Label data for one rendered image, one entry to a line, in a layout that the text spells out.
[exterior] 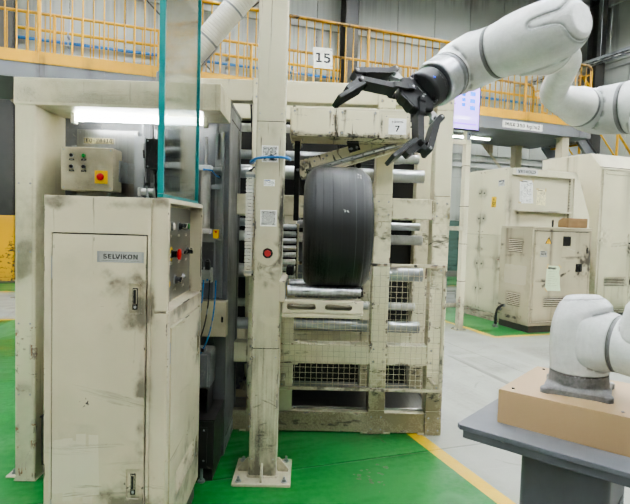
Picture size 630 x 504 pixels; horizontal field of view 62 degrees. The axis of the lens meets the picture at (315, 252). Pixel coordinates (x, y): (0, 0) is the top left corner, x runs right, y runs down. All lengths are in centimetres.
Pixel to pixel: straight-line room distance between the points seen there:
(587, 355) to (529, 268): 505
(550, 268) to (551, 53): 583
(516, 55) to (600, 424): 95
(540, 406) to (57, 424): 148
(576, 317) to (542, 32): 84
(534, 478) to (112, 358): 132
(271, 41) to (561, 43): 169
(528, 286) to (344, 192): 462
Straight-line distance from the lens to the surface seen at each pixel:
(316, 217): 220
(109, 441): 194
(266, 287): 242
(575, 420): 159
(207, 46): 287
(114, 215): 180
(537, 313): 675
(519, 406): 162
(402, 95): 100
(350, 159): 282
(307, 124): 270
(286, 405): 315
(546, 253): 674
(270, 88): 248
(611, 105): 155
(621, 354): 157
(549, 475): 170
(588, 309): 161
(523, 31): 105
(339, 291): 234
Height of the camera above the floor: 120
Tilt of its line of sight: 3 degrees down
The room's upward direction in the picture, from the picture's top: 2 degrees clockwise
